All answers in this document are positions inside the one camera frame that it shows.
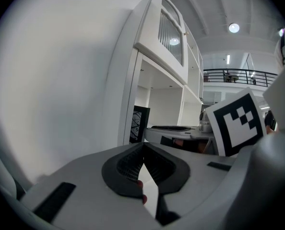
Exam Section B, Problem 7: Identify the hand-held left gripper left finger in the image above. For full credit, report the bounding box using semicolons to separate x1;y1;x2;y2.
19;142;161;230

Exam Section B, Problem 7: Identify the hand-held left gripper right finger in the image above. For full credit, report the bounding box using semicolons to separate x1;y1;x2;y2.
143;142;239;226

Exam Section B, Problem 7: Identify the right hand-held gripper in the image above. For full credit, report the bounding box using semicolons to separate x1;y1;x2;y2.
152;87;268;157

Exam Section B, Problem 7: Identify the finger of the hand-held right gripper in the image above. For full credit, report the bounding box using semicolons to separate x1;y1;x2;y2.
144;128;193;141

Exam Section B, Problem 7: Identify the black rectangular object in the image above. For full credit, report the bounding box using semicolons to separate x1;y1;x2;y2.
129;105;151;144

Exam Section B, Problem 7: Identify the white desk with shelves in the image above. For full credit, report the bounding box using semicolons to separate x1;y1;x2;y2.
104;0;204;148

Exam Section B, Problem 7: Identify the person's right hand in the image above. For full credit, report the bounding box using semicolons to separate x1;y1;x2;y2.
172;138;207;154

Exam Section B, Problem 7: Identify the person's left hand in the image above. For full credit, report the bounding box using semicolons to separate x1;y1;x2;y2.
136;179;148;205

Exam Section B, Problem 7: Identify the black metal railing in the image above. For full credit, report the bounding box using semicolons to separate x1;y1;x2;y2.
203;68;279;88

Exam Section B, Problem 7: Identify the white ribbed glass cabinet door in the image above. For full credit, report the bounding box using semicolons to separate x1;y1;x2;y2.
133;0;189;85

